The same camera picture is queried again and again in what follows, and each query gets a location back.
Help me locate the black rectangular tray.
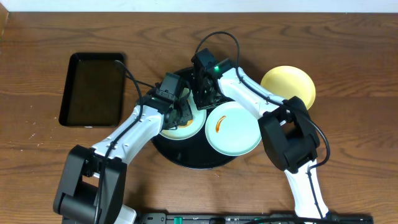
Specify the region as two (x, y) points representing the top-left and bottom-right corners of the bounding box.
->
(58, 52), (125, 127)

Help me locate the mint plate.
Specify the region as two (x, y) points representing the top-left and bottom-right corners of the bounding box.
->
(205, 101), (262, 156)
(160, 93), (206, 141)

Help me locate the green and yellow sponge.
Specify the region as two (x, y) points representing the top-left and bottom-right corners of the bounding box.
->
(179, 119), (193, 128)

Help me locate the yellow plate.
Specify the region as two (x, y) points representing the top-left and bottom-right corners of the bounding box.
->
(261, 65), (316, 109)

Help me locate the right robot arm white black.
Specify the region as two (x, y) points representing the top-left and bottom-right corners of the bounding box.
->
(192, 56), (329, 219)

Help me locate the black round tray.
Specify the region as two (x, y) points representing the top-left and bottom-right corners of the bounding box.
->
(150, 66), (259, 170)

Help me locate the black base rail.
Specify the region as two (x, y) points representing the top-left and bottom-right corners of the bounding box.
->
(133, 213), (374, 224)

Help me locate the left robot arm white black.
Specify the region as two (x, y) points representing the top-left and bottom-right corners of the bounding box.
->
(53, 95), (195, 223)

